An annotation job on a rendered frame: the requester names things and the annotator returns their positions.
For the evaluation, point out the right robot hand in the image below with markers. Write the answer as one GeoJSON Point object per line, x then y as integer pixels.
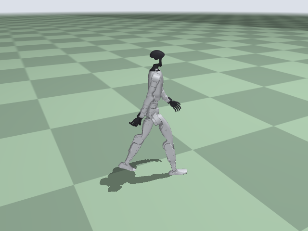
{"type": "Point", "coordinates": [136, 121]}

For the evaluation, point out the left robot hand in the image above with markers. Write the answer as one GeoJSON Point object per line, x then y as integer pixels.
{"type": "Point", "coordinates": [174, 104]}

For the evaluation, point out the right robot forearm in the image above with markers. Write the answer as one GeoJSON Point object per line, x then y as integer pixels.
{"type": "Point", "coordinates": [147, 103]}

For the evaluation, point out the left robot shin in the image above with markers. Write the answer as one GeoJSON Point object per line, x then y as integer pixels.
{"type": "Point", "coordinates": [132, 151]}

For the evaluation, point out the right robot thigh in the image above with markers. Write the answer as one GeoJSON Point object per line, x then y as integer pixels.
{"type": "Point", "coordinates": [164, 127]}

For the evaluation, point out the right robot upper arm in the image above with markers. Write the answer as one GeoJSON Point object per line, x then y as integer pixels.
{"type": "Point", "coordinates": [154, 82]}

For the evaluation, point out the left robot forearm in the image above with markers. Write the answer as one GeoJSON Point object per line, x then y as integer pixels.
{"type": "Point", "coordinates": [165, 97]}

